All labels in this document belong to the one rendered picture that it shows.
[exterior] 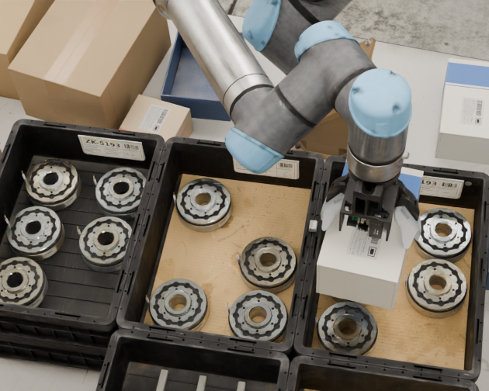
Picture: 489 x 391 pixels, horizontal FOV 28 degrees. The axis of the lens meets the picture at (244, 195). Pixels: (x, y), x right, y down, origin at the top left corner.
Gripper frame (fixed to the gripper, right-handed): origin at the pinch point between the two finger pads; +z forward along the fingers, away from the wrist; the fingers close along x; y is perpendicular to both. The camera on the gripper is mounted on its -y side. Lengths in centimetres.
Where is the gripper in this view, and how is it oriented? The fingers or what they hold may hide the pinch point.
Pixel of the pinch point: (370, 225)
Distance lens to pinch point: 149.4
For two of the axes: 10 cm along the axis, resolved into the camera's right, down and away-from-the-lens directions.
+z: 0.6, 5.4, 8.4
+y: -2.8, 8.2, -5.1
